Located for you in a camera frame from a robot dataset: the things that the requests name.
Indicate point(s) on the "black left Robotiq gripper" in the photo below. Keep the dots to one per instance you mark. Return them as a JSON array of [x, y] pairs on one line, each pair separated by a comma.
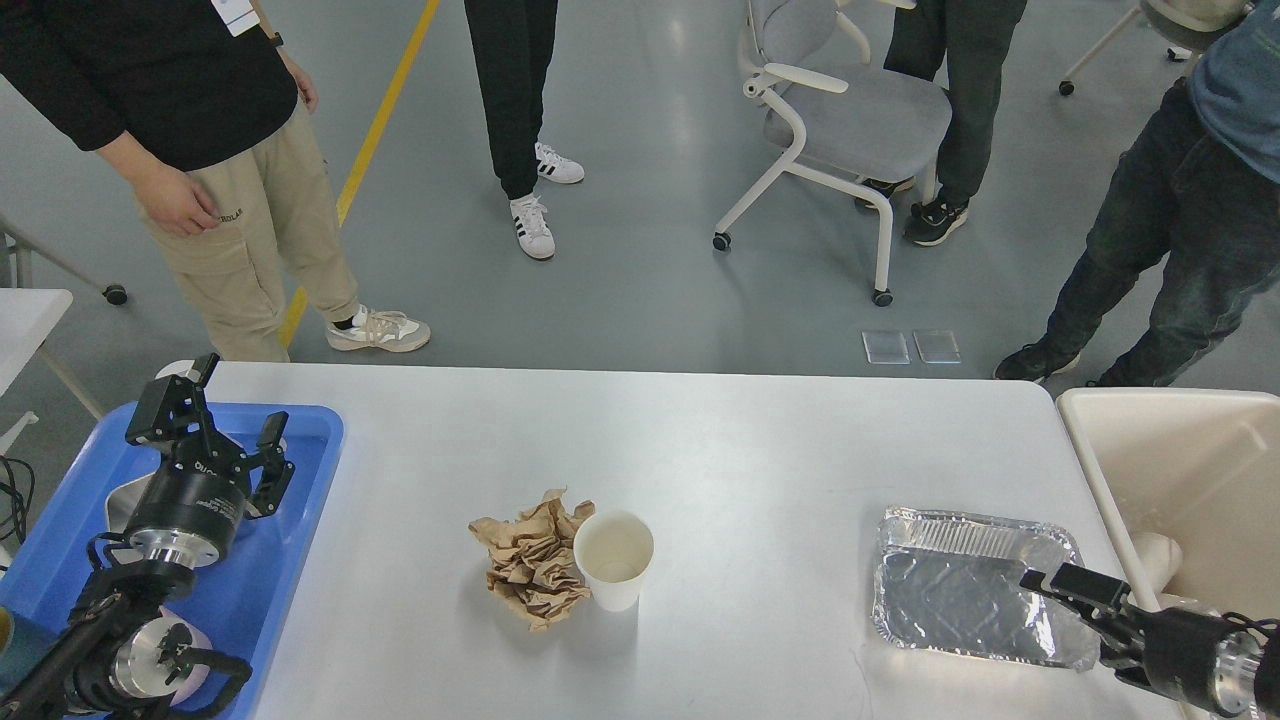
[[190, 511]]

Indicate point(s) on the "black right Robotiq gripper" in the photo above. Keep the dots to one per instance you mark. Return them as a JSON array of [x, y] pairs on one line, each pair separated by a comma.
[[1209, 662]]

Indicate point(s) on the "aluminium foil tray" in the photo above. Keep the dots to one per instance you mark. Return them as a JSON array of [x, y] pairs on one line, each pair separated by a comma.
[[950, 581]]

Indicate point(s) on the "brown paper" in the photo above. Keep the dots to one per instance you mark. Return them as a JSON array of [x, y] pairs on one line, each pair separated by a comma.
[[531, 559]]

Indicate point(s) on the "white paper cup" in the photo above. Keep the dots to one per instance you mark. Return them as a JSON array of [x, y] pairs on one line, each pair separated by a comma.
[[613, 549]]

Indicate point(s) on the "stainless steel rectangular tray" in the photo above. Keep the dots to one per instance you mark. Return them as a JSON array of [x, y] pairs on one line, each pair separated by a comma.
[[121, 503]]

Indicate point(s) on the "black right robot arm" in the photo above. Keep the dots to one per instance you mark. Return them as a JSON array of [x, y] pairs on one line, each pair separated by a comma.
[[1120, 655]]

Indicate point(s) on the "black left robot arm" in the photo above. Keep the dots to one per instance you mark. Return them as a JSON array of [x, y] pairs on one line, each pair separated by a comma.
[[119, 655]]

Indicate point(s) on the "blue plastic tray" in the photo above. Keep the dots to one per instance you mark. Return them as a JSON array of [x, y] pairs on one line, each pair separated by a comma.
[[239, 604]]

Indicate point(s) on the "beige plastic bin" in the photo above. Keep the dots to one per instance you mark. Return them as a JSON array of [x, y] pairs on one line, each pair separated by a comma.
[[1187, 482]]

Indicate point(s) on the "white side table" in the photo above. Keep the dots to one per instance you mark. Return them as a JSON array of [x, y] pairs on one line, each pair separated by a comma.
[[27, 319]]

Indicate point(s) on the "teal object at corner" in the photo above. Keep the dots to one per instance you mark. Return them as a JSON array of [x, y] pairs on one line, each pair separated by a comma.
[[24, 643]]

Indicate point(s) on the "person in khaki trousers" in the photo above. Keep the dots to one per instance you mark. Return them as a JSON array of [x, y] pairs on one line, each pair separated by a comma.
[[196, 105]]

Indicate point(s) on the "person in dark jeans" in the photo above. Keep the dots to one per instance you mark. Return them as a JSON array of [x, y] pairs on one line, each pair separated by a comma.
[[1196, 191]]

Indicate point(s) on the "person in black trousers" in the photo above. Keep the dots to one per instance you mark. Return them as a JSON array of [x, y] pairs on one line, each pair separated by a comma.
[[513, 43]]

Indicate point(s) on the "grey white office chair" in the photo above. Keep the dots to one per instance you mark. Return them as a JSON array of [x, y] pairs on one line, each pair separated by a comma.
[[839, 118]]

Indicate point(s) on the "person in dark trousers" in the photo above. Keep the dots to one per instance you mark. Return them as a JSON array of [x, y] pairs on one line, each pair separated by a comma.
[[971, 39]]

